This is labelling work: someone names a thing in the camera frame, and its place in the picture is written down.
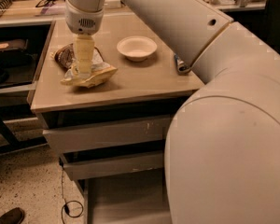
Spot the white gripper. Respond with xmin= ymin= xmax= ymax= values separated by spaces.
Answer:
xmin=65 ymin=1 xmax=104 ymax=78

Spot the brown chip bag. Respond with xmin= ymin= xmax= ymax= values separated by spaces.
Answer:
xmin=52 ymin=44 xmax=117 ymax=88

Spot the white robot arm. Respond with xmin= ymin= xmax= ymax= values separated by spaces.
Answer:
xmin=65 ymin=0 xmax=280 ymax=224

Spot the grey drawer cabinet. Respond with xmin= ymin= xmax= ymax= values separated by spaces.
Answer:
xmin=27 ymin=12 xmax=206 ymax=224

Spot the top grey drawer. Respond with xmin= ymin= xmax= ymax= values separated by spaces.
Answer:
xmin=43 ymin=116 xmax=171 ymax=154

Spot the middle grey drawer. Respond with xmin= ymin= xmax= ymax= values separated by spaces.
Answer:
xmin=59 ymin=150 xmax=163 ymax=180

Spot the bottom open grey drawer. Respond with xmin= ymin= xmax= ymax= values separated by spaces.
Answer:
xmin=84 ymin=169 xmax=172 ymax=224

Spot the white tissue box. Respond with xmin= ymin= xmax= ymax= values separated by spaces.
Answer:
xmin=105 ymin=0 xmax=121 ymax=9

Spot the white paper bowl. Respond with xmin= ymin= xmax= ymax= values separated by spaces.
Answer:
xmin=117 ymin=36 xmax=157 ymax=62

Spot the crushed silver soda can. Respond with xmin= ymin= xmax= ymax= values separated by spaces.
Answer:
xmin=174 ymin=55 xmax=191 ymax=76

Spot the black desk frame leg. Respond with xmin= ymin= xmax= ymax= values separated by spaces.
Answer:
xmin=0 ymin=104 xmax=47 ymax=155

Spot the black floor cable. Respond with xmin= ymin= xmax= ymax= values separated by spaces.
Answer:
xmin=59 ymin=159 xmax=85 ymax=224

